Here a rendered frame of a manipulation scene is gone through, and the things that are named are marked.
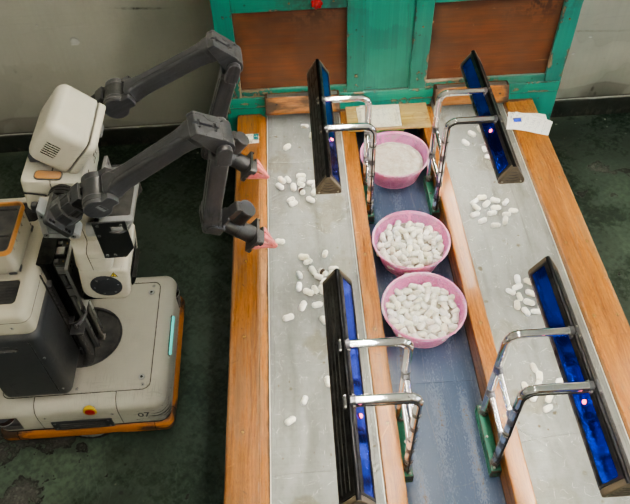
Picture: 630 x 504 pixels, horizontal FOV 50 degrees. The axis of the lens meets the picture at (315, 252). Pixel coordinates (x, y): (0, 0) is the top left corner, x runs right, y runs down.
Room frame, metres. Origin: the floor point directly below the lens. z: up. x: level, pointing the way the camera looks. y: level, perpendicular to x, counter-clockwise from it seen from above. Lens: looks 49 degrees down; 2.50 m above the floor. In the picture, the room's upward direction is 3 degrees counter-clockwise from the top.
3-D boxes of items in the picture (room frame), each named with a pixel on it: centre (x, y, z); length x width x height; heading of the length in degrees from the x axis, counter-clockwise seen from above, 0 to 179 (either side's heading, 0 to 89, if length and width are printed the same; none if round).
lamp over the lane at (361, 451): (0.83, -0.06, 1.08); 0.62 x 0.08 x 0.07; 1
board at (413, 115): (2.19, -0.32, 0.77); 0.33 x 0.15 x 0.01; 91
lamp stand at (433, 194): (1.81, -0.52, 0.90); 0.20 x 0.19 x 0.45; 1
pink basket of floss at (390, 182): (1.98, -0.32, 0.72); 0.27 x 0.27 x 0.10
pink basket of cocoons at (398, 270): (1.54, -0.33, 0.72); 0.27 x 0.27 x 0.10
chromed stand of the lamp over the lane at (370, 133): (1.80, -0.12, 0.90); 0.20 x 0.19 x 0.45; 1
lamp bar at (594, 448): (0.84, -0.62, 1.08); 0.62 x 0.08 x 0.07; 1
